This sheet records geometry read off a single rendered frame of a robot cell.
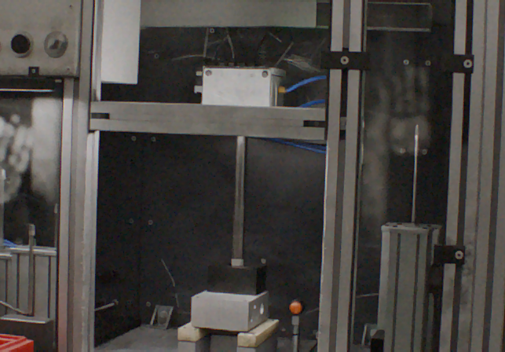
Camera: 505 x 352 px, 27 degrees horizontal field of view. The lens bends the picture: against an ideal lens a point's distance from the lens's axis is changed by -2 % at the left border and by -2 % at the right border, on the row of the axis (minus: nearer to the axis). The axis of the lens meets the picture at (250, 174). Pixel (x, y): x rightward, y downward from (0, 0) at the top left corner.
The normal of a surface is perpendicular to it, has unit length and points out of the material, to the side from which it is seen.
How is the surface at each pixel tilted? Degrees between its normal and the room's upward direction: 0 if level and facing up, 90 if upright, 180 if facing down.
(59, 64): 90
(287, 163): 90
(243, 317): 90
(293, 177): 90
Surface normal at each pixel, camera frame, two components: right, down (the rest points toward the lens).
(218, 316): -0.27, 0.04
